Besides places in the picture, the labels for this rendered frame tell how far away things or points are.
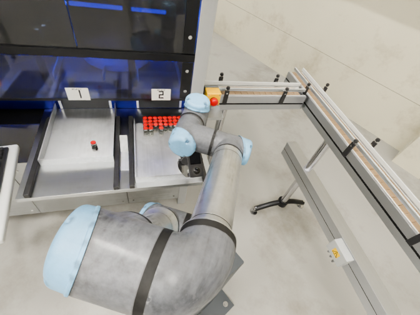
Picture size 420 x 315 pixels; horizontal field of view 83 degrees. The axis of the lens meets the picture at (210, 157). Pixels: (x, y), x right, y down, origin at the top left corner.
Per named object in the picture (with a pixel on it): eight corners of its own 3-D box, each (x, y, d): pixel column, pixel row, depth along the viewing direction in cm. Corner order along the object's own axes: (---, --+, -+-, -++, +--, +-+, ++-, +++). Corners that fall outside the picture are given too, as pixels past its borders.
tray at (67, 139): (56, 109, 111) (54, 102, 109) (116, 108, 118) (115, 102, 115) (40, 165, 90) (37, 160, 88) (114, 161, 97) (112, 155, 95)
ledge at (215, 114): (194, 104, 134) (195, 100, 132) (216, 104, 137) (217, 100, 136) (199, 120, 125) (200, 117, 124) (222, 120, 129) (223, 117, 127)
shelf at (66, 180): (45, 112, 111) (44, 109, 110) (193, 110, 130) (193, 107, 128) (17, 202, 82) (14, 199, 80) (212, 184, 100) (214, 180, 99)
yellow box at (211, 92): (202, 97, 122) (204, 85, 117) (215, 97, 124) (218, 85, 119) (205, 106, 118) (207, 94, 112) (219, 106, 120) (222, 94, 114)
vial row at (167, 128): (143, 130, 111) (142, 122, 108) (181, 129, 116) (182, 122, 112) (143, 133, 110) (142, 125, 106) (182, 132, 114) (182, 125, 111)
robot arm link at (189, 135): (209, 145, 59) (218, 119, 67) (165, 133, 60) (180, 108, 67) (204, 165, 65) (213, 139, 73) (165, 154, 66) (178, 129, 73)
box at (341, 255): (325, 245, 135) (334, 239, 128) (332, 244, 136) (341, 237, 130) (337, 267, 128) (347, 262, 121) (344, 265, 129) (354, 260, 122)
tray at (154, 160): (134, 124, 113) (133, 117, 110) (188, 122, 120) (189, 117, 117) (135, 182, 92) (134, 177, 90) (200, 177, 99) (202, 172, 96)
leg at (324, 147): (273, 200, 196) (320, 132, 139) (283, 199, 198) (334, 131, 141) (277, 209, 191) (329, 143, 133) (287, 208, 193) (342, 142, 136)
